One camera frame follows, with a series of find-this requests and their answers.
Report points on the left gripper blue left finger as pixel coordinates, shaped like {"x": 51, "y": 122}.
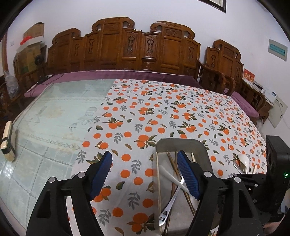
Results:
{"x": 100, "y": 172}

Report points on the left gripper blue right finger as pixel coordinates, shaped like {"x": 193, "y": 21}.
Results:
{"x": 191, "y": 180}

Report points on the dark wooden chopstick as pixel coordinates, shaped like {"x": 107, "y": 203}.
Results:
{"x": 187, "y": 197}
{"x": 173, "y": 188}

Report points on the white plastic soup spoon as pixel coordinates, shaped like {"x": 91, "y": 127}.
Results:
{"x": 243, "y": 163}

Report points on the rectangular metal tray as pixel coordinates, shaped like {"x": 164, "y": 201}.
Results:
{"x": 182, "y": 222}

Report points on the orange print tablecloth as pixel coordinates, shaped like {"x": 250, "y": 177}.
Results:
{"x": 134, "y": 116}

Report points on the purple armchair cushion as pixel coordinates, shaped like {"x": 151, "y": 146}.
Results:
{"x": 245, "y": 106}

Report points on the wooden side table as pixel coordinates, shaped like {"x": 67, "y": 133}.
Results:
{"x": 255, "y": 98}

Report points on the carved wooden armchair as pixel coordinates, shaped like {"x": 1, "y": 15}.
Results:
{"x": 225, "y": 58}

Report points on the white router box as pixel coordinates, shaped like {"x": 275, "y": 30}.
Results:
{"x": 270, "y": 95}

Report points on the red gift box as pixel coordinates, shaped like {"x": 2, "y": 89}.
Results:
{"x": 247, "y": 75}

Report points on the small black desk fan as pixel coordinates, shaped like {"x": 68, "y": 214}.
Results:
{"x": 39, "y": 60}

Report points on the carved wooden sofa bench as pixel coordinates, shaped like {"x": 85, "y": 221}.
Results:
{"x": 114, "y": 43}

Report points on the large cardboard box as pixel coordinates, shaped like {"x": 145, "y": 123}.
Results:
{"x": 24, "y": 61}

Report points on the cardboard box top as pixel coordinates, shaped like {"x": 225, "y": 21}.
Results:
{"x": 35, "y": 31}

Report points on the framed peacock flower painting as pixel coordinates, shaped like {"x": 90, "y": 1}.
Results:
{"x": 219, "y": 4}

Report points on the white wall distribution box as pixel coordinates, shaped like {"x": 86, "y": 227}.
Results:
{"x": 276, "y": 114}

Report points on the grey wall electrical panel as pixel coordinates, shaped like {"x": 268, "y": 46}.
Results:
{"x": 277, "y": 49}

